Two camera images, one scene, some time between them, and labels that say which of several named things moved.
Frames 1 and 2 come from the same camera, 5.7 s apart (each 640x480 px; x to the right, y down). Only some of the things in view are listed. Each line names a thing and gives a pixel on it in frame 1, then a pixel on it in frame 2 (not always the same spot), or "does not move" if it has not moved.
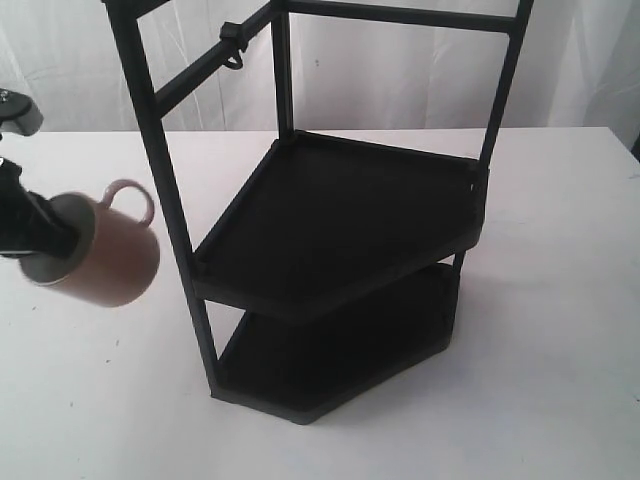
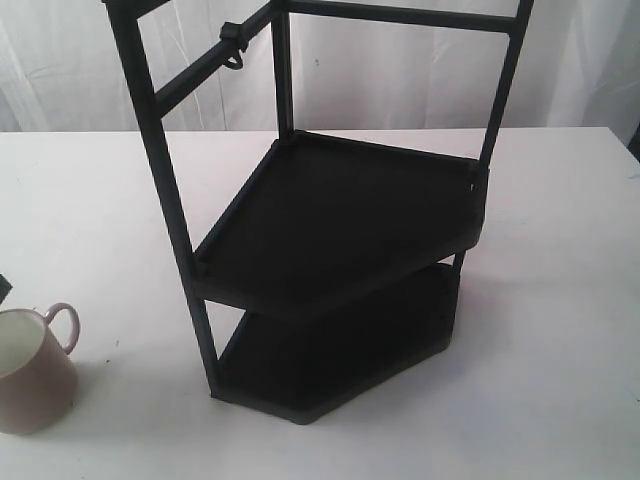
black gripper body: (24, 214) -> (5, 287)
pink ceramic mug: (114, 259) -> (38, 382)
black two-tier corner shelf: (335, 272) does not move
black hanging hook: (233, 38) does not move
